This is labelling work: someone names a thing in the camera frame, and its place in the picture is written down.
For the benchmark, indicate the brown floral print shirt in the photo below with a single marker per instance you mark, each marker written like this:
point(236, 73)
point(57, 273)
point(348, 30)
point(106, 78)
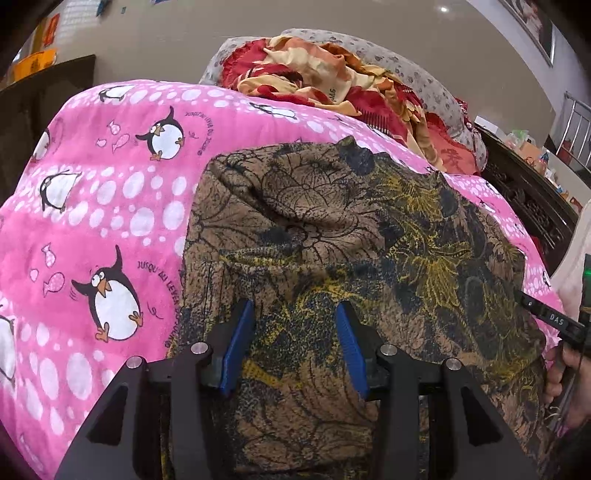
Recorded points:
point(346, 230)

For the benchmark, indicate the blue bottle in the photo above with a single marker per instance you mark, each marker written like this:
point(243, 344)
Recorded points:
point(545, 160)

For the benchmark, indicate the dark carved wooden headboard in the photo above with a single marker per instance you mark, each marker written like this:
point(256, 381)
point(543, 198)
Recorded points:
point(521, 198)

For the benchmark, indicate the grey floral pillow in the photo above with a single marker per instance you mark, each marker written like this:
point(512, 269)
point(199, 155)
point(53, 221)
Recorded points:
point(415, 78)

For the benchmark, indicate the person's right hand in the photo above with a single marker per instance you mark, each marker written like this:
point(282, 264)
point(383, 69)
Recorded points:
point(577, 392)

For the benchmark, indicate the metal railing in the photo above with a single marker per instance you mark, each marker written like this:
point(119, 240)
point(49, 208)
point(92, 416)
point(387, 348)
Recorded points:
point(572, 120)

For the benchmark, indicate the pink penguin print blanket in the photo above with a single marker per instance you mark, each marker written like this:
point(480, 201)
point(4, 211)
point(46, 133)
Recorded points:
point(115, 194)

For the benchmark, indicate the white upholstered chair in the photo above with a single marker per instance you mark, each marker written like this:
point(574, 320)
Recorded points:
point(570, 272)

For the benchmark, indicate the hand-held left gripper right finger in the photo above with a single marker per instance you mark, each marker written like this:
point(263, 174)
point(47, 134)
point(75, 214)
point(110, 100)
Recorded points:
point(352, 350)

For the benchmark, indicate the green plastic bag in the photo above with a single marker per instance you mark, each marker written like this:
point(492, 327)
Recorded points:
point(517, 137)

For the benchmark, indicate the dark hanging cloth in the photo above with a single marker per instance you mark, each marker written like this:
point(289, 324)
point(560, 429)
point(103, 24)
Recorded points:
point(102, 5)

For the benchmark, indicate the red paper sign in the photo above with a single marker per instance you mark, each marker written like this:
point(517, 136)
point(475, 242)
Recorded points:
point(53, 30)

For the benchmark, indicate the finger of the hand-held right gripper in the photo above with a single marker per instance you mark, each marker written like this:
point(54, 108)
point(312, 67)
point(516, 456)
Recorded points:
point(549, 316)

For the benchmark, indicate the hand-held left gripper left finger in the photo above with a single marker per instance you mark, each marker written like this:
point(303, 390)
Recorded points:
point(238, 346)

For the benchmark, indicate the orange packet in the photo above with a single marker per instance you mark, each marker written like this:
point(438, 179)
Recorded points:
point(531, 151)

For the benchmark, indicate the white flat box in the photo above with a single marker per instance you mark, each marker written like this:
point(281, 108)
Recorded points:
point(487, 123)

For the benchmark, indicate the framed wall picture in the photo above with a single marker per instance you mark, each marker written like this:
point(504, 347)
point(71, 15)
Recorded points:
point(531, 23)

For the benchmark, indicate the red and yellow floral quilt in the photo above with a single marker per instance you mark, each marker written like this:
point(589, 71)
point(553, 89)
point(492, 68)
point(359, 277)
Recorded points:
point(323, 74)

